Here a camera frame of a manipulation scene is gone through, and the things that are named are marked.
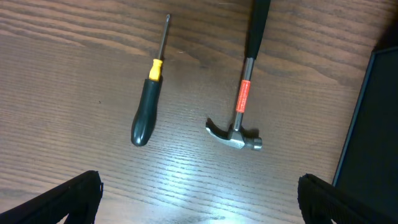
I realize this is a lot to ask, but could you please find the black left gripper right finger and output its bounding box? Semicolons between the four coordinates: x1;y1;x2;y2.
298;174;397;224

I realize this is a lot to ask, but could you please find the dark green open box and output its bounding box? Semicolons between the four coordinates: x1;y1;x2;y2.
332;47;397;220

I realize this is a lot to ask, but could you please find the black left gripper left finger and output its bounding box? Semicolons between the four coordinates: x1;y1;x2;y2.
1;170;103;224

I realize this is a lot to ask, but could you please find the small claw hammer black handle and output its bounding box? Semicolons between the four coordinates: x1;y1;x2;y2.
205;0;271;151

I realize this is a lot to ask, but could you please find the black yellow screwdriver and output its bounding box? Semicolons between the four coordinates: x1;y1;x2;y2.
131;14;171;147

